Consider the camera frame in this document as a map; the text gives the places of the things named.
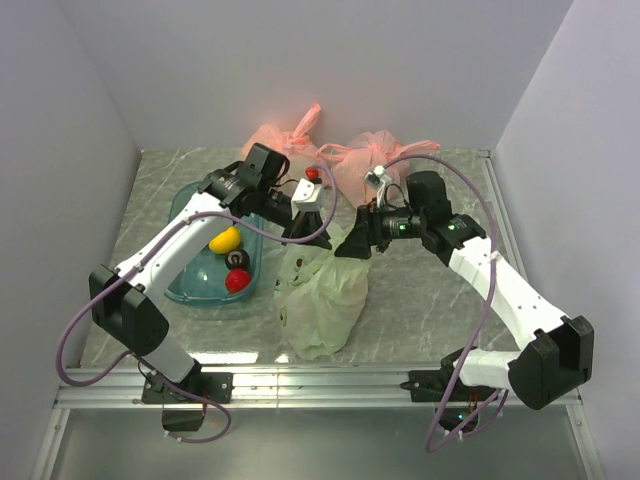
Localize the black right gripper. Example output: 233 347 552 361
335 197 427 259

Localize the light green plastic bag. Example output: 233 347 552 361
273 245 372 360

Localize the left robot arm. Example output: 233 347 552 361
89 143 331 402

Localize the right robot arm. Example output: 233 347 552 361
335 166 595 410

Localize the left pink tied bag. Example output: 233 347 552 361
241 103 322 179

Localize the pink tied bag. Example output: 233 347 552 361
317 130 440 208
241 103 322 179

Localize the yellow fake lemon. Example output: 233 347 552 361
208 226 242 255

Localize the right pink tied bag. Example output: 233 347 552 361
317 130 440 208

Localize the teal plastic basket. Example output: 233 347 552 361
163 180 266 307

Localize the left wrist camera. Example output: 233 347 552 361
291 167 324 216

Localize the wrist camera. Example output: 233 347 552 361
364 165 393 208
291 167 324 216

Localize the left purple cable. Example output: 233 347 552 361
54 164 339 444

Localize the purple cable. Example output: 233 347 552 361
54 164 339 444
384 153 509 454

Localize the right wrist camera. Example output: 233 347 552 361
364 165 393 208

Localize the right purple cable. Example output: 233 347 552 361
384 153 509 454

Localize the aluminium mounting rail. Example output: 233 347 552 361
32 364 605 479

